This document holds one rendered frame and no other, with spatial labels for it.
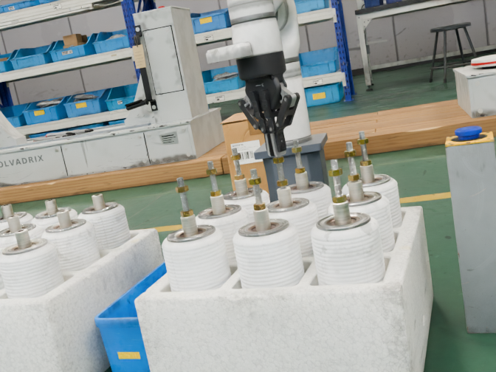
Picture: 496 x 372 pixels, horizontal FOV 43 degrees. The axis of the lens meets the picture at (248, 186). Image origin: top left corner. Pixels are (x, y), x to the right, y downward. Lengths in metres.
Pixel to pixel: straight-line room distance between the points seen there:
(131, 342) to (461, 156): 0.61
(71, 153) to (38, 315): 2.22
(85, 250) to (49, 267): 0.11
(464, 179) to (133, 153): 2.27
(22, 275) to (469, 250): 0.72
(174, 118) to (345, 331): 2.31
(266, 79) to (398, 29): 8.21
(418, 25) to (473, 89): 6.36
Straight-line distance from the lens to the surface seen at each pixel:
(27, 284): 1.10
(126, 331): 1.08
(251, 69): 0.96
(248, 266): 0.89
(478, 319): 1.09
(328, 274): 0.86
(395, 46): 9.16
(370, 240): 0.85
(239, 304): 0.88
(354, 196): 0.98
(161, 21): 3.05
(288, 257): 0.89
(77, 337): 1.12
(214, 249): 0.93
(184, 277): 0.93
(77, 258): 1.19
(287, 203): 1.01
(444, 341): 1.08
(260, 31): 0.96
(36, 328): 1.08
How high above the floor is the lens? 0.49
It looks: 11 degrees down
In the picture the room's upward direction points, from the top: 10 degrees counter-clockwise
